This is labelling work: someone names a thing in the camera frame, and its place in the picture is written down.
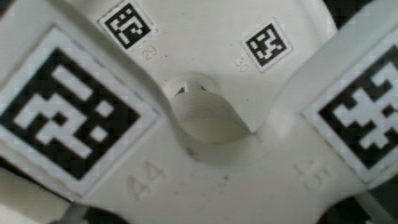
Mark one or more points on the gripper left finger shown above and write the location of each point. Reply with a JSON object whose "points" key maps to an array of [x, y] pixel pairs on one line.
{"points": [[87, 215]]}

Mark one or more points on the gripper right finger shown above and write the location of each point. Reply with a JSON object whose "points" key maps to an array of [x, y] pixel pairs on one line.
{"points": [[369, 208]]}

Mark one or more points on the white cross-shaped table base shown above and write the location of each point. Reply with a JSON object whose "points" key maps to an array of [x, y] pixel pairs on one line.
{"points": [[96, 150]]}

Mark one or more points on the white cylindrical table leg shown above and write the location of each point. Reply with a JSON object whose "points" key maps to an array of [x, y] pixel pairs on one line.
{"points": [[202, 110]]}

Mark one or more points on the white round table top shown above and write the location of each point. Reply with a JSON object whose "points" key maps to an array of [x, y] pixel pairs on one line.
{"points": [[218, 47]]}

